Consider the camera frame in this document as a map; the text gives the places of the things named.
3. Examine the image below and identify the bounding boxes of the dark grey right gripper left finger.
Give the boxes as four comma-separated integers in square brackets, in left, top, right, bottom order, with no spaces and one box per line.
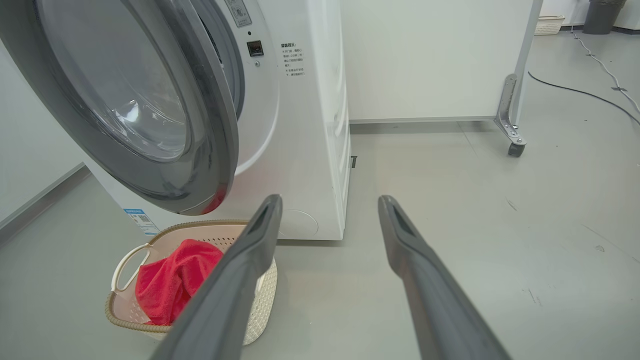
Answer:
[150,193,284,360]

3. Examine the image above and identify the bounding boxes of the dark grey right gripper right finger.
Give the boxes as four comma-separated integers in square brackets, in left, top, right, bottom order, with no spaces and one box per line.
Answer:
[377,194,514,360]

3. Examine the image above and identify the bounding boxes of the red and white garment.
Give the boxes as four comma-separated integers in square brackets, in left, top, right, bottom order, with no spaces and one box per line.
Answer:
[134,238,225,327]

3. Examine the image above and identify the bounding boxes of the grey round washing machine door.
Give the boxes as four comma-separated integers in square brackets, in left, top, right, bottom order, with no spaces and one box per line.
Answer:
[0,0,240,217]

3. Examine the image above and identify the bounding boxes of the beige perforated laundry basket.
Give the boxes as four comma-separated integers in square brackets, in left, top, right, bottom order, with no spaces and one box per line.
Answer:
[104,218,279,347]

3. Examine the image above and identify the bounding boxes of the white washing machine body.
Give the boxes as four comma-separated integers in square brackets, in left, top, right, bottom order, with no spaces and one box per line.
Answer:
[82,0,353,241]

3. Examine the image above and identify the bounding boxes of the grey rubber door gasket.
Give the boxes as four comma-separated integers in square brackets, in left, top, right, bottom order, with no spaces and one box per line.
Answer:
[192,0,246,122]

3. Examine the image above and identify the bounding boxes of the small beige background basket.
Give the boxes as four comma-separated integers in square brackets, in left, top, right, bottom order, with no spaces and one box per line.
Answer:
[533,14,567,36]

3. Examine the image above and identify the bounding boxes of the blue white product sticker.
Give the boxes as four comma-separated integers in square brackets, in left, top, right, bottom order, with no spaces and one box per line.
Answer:
[122,208,161,236]

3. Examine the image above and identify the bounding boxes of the white partition board with caster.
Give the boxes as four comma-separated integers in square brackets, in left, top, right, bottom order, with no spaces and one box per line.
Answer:
[340,0,545,159]

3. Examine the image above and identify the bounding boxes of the warning label sticker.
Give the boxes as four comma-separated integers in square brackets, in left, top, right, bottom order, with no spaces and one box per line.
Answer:
[223,0,253,29]

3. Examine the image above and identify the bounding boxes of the dark grey trash bin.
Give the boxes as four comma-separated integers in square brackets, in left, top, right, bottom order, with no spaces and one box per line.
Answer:
[582,0,628,36]

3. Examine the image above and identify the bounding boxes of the black floor cable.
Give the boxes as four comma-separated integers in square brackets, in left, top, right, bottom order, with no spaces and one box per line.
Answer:
[527,71,640,126]

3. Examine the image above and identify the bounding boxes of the light grey floor cable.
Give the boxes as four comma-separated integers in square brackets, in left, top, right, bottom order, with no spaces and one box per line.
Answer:
[569,27,640,114]

